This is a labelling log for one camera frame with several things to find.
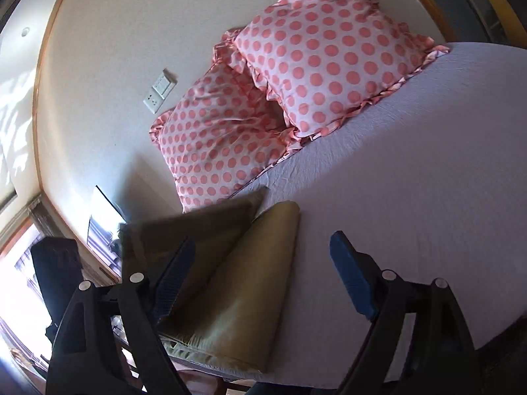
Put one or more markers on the white wall power socket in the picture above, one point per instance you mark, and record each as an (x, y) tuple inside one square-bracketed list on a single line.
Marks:
[(153, 102)]

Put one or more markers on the black flat television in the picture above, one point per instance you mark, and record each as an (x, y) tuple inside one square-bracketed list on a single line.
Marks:
[(103, 231)]

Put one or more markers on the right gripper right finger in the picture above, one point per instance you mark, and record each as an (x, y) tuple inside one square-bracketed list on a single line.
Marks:
[(418, 341)]

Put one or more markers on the lavender bed sheet mattress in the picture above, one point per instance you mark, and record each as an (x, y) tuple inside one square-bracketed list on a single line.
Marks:
[(431, 182)]

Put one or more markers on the right polka dot pillow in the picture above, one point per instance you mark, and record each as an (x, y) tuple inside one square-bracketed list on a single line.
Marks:
[(323, 61)]

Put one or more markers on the left polka dot pillow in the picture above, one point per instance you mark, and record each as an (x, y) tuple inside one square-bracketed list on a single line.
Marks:
[(219, 137)]

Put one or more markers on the white wall light switch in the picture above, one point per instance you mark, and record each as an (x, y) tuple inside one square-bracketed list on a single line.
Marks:
[(164, 84)]

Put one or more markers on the khaki pants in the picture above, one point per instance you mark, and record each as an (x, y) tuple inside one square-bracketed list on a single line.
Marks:
[(228, 309)]

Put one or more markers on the polka dot pillow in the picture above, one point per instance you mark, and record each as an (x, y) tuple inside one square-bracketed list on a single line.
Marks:
[(323, 61), (219, 137)]

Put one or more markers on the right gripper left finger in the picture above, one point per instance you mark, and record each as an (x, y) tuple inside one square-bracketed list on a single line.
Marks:
[(85, 358)]

